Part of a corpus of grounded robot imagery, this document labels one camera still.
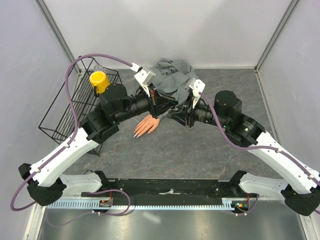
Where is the grey shirt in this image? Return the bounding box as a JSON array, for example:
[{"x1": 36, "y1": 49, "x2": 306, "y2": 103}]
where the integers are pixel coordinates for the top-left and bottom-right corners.
[{"x1": 151, "y1": 58, "x2": 199, "y2": 104}]

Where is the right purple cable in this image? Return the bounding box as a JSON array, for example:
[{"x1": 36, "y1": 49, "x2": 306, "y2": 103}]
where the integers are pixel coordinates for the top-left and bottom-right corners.
[{"x1": 199, "y1": 91, "x2": 320, "y2": 216}]

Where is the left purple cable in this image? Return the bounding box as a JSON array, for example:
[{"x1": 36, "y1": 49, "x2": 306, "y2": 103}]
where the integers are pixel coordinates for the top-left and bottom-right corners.
[{"x1": 9, "y1": 53, "x2": 135, "y2": 211}]

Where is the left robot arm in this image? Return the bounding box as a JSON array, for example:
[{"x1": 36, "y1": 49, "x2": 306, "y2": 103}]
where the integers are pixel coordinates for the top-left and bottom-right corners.
[{"x1": 18, "y1": 83, "x2": 178, "y2": 206}]

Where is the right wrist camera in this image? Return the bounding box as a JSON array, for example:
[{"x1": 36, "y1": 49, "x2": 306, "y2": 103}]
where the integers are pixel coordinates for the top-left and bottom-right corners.
[{"x1": 186, "y1": 78, "x2": 206, "y2": 109}]

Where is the purple cable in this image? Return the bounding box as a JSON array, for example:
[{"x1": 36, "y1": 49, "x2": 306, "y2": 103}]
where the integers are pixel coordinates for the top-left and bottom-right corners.
[
  {"x1": 9, "y1": 53, "x2": 135, "y2": 211},
  {"x1": 199, "y1": 91, "x2": 320, "y2": 216}
]

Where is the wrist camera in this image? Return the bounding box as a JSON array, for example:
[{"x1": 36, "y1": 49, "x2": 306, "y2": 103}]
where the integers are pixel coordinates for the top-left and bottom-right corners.
[
  {"x1": 130, "y1": 63, "x2": 156, "y2": 97},
  {"x1": 186, "y1": 78, "x2": 206, "y2": 109}
]

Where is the mannequin hand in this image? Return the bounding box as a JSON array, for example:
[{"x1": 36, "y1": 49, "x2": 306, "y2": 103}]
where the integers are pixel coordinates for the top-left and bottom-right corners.
[{"x1": 133, "y1": 114, "x2": 160, "y2": 138}]

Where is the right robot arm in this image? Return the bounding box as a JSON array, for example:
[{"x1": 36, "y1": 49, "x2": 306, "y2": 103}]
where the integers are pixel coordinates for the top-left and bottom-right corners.
[{"x1": 169, "y1": 90, "x2": 320, "y2": 216}]

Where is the black wire basket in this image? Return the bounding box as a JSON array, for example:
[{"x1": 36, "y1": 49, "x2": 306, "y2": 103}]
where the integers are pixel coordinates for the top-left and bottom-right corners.
[{"x1": 37, "y1": 55, "x2": 125, "y2": 156}]

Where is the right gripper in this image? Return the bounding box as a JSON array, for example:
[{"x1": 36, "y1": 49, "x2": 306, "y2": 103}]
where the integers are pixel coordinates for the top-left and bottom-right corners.
[{"x1": 167, "y1": 93, "x2": 230, "y2": 129}]

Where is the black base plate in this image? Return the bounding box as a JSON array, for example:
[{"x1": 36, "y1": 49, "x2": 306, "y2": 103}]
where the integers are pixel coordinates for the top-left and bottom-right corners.
[{"x1": 74, "y1": 177, "x2": 261, "y2": 207}]

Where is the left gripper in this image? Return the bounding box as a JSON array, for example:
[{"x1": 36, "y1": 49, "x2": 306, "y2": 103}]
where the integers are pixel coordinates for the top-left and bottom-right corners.
[{"x1": 115, "y1": 83, "x2": 179, "y2": 124}]

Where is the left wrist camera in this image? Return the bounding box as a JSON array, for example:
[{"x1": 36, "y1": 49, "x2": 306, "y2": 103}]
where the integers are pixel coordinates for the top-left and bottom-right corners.
[{"x1": 130, "y1": 63, "x2": 156, "y2": 97}]

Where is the yellow cup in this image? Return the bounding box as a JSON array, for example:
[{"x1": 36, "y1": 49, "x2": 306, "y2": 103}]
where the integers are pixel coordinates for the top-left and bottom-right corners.
[{"x1": 89, "y1": 71, "x2": 110, "y2": 97}]

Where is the slotted cable duct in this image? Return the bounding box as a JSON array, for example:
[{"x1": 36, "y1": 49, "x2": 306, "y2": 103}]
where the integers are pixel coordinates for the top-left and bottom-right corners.
[{"x1": 47, "y1": 195, "x2": 234, "y2": 211}]

